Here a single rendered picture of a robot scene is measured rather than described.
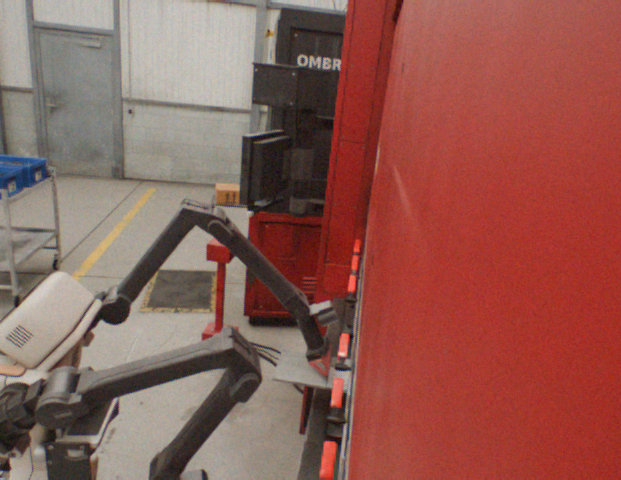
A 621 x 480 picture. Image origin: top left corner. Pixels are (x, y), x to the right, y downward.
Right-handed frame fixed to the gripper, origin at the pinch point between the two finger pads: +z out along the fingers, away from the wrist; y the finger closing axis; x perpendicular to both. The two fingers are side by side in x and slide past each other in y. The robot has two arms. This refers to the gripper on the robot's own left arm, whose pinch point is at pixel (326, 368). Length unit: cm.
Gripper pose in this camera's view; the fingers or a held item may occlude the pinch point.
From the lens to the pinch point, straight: 164.8
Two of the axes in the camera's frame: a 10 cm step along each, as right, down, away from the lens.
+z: 3.6, 9.0, 2.5
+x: -9.3, 3.1, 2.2
